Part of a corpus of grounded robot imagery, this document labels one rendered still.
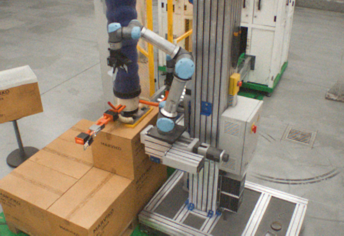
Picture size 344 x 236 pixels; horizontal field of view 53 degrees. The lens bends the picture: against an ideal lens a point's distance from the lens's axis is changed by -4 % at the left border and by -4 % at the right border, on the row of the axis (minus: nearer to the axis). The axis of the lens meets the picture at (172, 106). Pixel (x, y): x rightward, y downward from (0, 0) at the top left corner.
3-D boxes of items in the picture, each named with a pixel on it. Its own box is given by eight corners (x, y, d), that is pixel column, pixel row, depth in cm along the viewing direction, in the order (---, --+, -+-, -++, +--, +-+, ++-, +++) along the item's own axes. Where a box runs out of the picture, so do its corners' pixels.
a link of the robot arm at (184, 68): (172, 124, 256) (196, 55, 230) (171, 136, 243) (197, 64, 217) (155, 120, 255) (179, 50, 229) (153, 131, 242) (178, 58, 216)
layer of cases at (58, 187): (87, 149, 397) (83, 118, 377) (166, 175, 358) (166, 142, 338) (5, 219, 304) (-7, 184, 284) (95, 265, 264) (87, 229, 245)
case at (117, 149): (129, 132, 354) (126, 95, 335) (166, 141, 339) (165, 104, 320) (94, 166, 306) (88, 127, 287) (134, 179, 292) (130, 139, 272)
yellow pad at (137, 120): (143, 107, 315) (143, 101, 313) (153, 109, 312) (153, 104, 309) (122, 126, 289) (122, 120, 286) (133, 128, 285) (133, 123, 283)
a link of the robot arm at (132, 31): (141, 23, 221) (123, 23, 222) (138, 28, 212) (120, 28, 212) (141, 35, 225) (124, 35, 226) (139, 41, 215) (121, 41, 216)
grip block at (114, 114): (109, 114, 284) (108, 108, 282) (119, 117, 281) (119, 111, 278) (102, 120, 278) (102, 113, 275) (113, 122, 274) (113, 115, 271)
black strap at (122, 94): (122, 83, 306) (122, 78, 304) (146, 88, 297) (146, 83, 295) (107, 94, 288) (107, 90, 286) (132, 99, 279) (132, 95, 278)
